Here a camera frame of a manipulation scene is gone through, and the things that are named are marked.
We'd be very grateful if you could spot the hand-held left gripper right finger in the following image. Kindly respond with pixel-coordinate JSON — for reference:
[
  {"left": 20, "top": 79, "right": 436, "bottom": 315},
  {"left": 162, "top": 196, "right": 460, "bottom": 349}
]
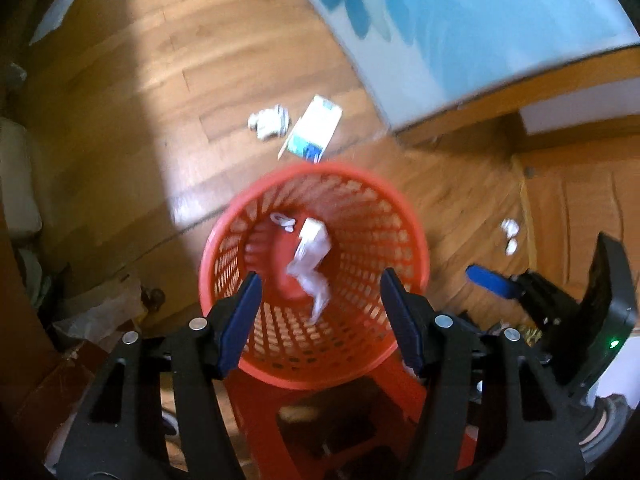
[{"left": 379, "top": 267, "right": 587, "bottom": 480}]

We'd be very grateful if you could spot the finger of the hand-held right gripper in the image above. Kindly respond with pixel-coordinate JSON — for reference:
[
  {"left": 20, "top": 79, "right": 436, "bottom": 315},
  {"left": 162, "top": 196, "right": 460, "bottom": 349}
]
[{"left": 465, "top": 264, "right": 582, "bottom": 333}]

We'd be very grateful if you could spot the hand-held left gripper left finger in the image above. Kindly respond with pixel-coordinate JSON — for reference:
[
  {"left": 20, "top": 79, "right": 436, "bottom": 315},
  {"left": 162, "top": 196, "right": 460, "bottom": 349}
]
[{"left": 52, "top": 271, "right": 262, "bottom": 480}]

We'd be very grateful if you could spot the red plastic mesh basket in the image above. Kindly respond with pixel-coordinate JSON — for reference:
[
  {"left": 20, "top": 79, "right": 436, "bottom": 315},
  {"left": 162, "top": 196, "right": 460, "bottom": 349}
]
[{"left": 198, "top": 161, "right": 431, "bottom": 392}]

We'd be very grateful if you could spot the white blue paper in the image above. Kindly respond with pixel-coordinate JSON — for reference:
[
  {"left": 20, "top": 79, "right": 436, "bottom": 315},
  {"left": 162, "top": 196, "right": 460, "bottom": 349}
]
[{"left": 248, "top": 104, "right": 291, "bottom": 140}]

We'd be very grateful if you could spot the white blue carton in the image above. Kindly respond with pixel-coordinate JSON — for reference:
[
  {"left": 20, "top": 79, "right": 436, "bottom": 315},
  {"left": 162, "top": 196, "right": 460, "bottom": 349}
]
[{"left": 278, "top": 94, "right": 344, "bottom": 165}]

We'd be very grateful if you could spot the white crumpled tissue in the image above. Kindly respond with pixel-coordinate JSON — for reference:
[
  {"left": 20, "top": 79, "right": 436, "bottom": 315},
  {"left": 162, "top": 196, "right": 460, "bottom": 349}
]
[{"left": 285, "top": 217, "right": 333, "bottom": 325}]

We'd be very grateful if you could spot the small white paper scrap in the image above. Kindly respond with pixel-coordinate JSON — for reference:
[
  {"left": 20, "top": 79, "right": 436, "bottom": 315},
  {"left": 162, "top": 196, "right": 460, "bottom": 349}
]
[{"left": 270, "top": 212, "right": 299, "bottom": 234}]

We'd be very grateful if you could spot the white shoe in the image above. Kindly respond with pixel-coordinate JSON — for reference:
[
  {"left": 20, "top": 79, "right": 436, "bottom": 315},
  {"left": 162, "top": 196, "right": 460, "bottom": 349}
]
[{"left": 161, "top": 407, "right": 182, "bottom": 441}]

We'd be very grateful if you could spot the red plastic stool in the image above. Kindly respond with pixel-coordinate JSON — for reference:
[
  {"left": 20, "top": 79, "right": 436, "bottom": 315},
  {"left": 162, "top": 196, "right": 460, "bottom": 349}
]
[{"left": 222, "top": 347, "right": 476, "bottom": 480}]

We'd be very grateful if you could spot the clear plastic bag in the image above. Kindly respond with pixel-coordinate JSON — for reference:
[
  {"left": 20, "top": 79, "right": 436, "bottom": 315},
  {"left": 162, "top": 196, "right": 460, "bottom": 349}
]
[{"left": 50, "top": 275, "right": 146, "bottom": 351}]

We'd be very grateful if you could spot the brown cardboard box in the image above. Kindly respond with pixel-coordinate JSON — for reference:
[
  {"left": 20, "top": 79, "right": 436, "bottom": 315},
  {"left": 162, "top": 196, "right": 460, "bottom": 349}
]
[{"left": 12, "top": 337, "right": 108, "bottom": 441}]

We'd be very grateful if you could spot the blue floral wardrobe door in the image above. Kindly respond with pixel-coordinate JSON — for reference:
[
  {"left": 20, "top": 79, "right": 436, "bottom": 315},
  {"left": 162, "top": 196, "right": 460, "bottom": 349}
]
[{"left": 280, "top": 0, "right": 640, "bottom": 131}]

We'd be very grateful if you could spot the white paper sheet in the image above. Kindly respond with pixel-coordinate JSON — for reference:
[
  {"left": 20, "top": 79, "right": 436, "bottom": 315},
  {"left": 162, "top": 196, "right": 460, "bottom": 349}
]
[{"left": 29, "top": 0, "right": 85, "bottom": 46}]

